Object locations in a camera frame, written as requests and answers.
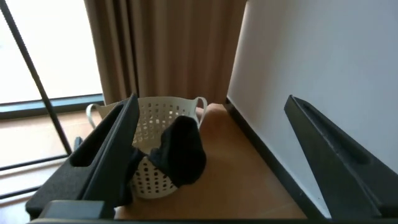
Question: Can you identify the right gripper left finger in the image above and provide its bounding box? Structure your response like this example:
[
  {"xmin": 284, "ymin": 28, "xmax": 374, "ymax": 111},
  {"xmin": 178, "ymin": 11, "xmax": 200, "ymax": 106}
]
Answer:
[{"xmin": 25, "ymin": 93, "xmax": 140, "ymax": 218}]

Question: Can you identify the black garment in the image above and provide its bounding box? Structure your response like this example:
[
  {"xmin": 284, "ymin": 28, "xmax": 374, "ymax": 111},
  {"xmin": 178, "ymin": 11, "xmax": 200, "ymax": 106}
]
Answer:
[{"xmin": 119, "ymin": 115, "xmax": 208, "ymax": 208}]

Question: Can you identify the white laundry basket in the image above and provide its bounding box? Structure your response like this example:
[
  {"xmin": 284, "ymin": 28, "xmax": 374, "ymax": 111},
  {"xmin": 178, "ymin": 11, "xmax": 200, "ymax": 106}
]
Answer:
[{"xmin": 86, "ymin": 96, "xmax": 208, "ymax": 199}]

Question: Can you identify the window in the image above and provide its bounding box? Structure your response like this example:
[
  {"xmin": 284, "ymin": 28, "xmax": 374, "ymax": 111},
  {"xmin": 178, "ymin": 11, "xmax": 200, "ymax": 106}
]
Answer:
[{"xmin": 0, "ymin": 0, "xmax": 105, "ymax": 121}]

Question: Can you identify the beige curtain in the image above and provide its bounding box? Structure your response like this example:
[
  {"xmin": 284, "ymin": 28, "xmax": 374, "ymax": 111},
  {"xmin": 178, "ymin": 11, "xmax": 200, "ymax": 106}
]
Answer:
[{"xmin": 83, "ymin": 0, "xmax": 248, "ymax": 105}]

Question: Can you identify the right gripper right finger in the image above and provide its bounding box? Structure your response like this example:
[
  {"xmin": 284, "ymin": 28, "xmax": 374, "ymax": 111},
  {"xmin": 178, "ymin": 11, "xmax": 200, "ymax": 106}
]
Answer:
[{"xmin": 284, "ymin": 95, "xmax": 398, "ymax": 218}]

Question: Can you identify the black clothes rack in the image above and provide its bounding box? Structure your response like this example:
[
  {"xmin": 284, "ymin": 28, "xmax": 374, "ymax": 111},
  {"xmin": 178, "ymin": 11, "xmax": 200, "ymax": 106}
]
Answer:
[{"xmin": 0, "ymin": 0, "xmax": 84, "ymax": 200}]

